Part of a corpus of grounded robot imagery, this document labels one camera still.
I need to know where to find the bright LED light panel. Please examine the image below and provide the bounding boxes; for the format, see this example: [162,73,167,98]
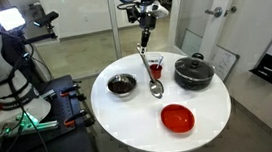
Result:
[0,5,28,33]

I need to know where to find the black stereo camera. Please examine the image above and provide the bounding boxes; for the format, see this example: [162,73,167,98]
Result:
[32,10,62,30]

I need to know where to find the black pot lid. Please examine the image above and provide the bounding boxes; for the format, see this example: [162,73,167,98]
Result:
[173,53,217,83]

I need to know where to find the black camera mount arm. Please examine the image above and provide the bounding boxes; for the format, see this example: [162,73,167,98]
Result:
[20,22,60,46]

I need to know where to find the small framed whiteboard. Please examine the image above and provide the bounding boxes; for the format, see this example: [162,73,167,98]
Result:
[206,43,244,83]

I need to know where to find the black robot cart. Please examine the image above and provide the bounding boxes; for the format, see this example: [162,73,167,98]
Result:
[0,72,103,152]

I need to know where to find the black cooking pot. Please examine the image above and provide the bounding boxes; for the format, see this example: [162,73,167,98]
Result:
[171,51,218,93]

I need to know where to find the red bowl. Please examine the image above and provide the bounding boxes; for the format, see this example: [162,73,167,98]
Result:
[158,101,198,136]

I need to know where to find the silver metal bowl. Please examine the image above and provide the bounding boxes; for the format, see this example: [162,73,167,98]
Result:
[105,71,139,100]

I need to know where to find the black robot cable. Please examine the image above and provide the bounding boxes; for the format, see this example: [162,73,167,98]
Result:
[0,24,52,152]

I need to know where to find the black clamp orange handle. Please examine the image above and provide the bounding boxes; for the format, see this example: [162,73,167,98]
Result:
[61,109,90,128]
[59,83,83,97]

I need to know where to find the dark brown bowl contents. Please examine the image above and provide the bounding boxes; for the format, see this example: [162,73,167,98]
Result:
[108,74,137,95]

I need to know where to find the black wall file holder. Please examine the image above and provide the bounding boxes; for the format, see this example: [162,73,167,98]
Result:
[247,52,272,87]

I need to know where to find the large metal spoon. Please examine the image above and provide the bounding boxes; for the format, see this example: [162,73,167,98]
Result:
[135,41,165,102]

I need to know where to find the red mug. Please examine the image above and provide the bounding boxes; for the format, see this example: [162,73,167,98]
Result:
[148,62,165,82]

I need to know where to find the clear plastic container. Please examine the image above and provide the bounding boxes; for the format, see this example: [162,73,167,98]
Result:
[140,50,165,68]

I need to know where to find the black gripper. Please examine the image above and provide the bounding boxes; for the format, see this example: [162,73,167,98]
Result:
[137,10,160,49]

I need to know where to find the silver aluminium rail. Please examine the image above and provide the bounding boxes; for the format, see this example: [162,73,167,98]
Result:
[0,118,61,139]

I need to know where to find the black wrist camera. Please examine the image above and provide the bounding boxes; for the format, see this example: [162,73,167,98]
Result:
[125,3,141,25]

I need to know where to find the small spoon with thin handle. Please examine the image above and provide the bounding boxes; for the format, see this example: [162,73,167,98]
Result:
[155,55,166,69]

